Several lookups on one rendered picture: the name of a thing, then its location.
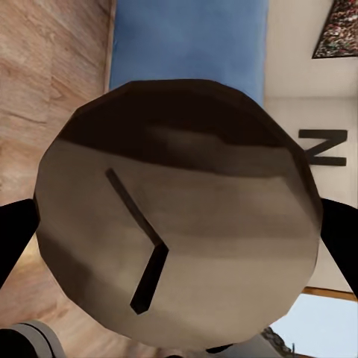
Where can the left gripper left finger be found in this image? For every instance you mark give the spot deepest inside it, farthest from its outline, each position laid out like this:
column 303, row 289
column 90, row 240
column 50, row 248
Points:
column 18, row 223

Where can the picture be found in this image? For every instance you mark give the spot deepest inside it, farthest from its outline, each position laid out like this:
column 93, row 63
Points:
column 339, row 37

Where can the door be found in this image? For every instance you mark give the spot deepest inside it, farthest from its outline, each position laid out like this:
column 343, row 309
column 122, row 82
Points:
column 321, row 324

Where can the pillar candle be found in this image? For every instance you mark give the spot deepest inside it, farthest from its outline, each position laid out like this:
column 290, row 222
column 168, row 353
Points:
column 178, row 213

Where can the sofa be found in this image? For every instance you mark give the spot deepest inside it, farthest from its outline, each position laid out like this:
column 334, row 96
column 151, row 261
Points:
column 220, row 40

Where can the decorative sign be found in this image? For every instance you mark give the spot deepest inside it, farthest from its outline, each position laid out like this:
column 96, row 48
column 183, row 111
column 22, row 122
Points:
column 335, row 137

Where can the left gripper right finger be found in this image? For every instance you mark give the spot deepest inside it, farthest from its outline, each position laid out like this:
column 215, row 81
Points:
column 339, row 232

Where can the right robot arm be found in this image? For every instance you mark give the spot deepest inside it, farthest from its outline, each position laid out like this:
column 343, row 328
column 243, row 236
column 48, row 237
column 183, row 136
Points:
column 254, row 347

